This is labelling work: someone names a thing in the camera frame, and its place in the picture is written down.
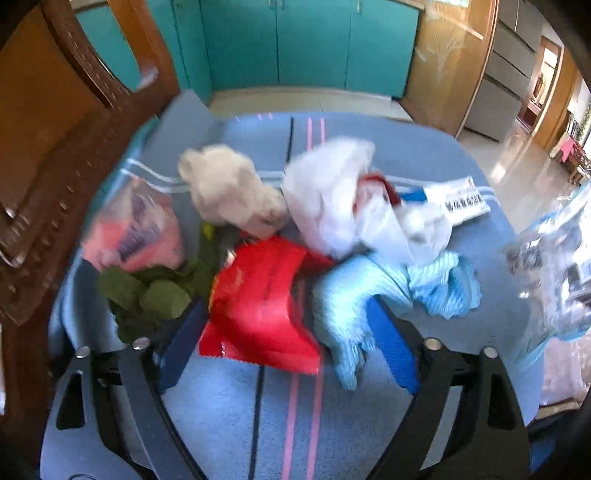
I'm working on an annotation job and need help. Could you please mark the light blue cloth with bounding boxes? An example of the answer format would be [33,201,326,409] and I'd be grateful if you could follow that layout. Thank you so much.
[311,250,482,391]

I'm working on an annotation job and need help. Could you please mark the red snack wrapper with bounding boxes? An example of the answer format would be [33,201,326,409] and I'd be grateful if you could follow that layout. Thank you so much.
[198,236,335,375]

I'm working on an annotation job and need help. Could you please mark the white plastic bag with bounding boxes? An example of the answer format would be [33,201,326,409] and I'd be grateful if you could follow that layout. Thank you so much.
[281,137,453,265]

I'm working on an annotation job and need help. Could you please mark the white blue medicine box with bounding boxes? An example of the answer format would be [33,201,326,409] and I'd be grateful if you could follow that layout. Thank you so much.
[400,177,491,226]

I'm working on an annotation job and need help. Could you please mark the clear trash bag liner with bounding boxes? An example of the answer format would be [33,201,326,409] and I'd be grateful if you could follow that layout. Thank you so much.
[503,181,591,407]

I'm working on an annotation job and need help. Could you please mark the teal kitchen cabinets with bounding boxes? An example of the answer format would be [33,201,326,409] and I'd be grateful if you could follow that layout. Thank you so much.
[75,0,421,104]

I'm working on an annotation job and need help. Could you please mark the green leaves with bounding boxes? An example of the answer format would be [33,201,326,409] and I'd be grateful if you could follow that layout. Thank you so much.
[97,223,224,344]

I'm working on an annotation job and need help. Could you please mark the pink plastic bag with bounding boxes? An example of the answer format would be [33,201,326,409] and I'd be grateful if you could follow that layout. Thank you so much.
[82,179,184,272]

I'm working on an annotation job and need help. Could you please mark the beige crumpled paper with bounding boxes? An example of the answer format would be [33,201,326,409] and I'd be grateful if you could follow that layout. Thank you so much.
[178,144,290,239]

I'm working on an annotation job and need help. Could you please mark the silver refrigerator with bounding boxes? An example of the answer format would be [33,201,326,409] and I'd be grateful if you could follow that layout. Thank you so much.
[465,0,543,141]

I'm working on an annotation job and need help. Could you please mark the wooden chair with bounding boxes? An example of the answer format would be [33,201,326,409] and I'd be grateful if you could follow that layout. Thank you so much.
[1,1,179,464]

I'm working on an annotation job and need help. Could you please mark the wooden glass sliding door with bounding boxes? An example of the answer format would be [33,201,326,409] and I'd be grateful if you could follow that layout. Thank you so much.
[401,0,499,138]

